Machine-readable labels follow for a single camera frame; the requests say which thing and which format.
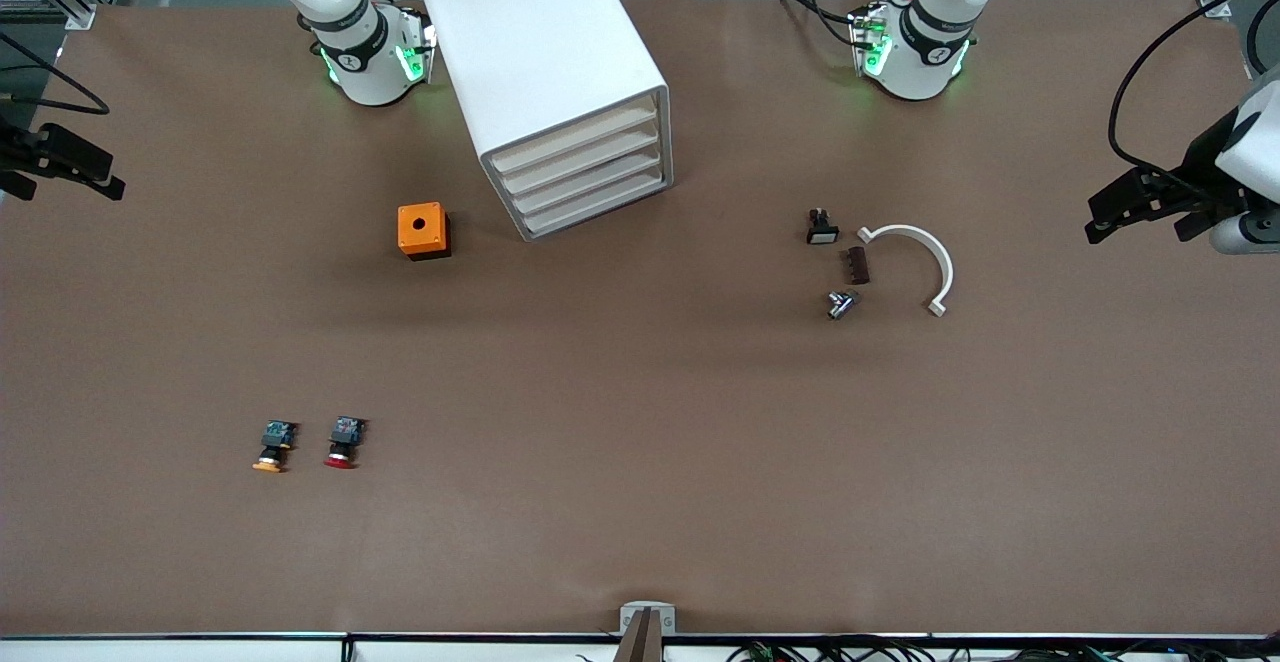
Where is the red push button switch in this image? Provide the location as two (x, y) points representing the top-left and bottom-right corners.
(324, 415), (369, 471)

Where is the orange box with hole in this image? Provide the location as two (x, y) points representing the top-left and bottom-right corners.
(397, 202), (452, 261)

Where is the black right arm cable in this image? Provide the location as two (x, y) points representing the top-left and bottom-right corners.
(0, 31), (110, 116)

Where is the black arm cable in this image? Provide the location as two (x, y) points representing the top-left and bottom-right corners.
(0, 31), (110, 116)
(1107, 0), (1280, 179)

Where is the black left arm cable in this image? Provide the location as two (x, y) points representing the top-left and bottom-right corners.
(1107, 0), (1280, 179)

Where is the white curved plastic bracket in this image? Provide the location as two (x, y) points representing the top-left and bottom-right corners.
(857, 224), (955, 318)

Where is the orange push button switch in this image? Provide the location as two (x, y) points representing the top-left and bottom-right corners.
(251, 419), (301, 474)

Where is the black base cable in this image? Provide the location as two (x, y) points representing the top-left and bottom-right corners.
(769, 0), (865, 49)

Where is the white table edge rail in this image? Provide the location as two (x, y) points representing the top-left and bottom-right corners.
(0, 630), (1280, 662)

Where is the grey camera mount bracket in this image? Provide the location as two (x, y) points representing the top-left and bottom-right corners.
(619, 601), (677, 662)

